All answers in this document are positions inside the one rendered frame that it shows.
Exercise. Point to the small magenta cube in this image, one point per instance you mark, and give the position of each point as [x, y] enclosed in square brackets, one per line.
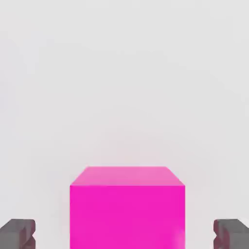
[127, 214]

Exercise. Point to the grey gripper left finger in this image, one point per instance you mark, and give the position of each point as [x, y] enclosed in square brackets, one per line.
[15, 235]

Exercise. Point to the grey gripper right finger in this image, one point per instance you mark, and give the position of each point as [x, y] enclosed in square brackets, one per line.
[232, 235]

